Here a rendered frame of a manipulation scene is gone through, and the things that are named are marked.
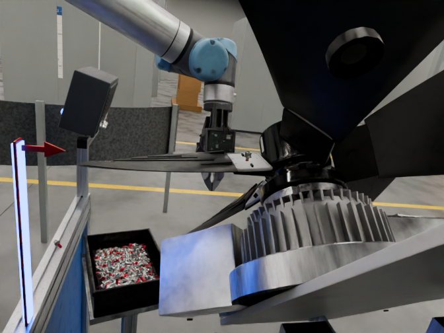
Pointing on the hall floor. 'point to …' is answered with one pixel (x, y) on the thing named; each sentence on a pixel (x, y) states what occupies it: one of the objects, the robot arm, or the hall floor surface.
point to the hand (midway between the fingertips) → (211, 185)
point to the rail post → (84, 285)
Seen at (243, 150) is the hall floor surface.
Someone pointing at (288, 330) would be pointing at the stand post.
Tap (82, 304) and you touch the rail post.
